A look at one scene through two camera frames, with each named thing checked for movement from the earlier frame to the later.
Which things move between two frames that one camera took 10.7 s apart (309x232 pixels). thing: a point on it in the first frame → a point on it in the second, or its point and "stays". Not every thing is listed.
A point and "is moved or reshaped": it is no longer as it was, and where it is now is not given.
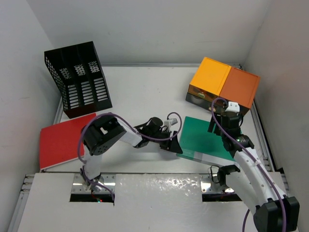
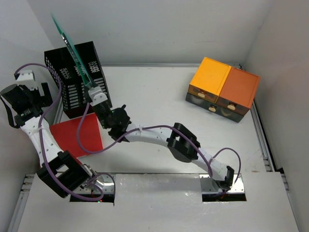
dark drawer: [221, 105] is moved or reshaped
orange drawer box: [241, 87] stays
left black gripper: [172, 145] → [44, 101]
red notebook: [61, 143] stays
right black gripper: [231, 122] → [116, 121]
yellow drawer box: [209, 79] stays
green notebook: [196, 141] → [77, 54]
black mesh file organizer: [77, 70] stays
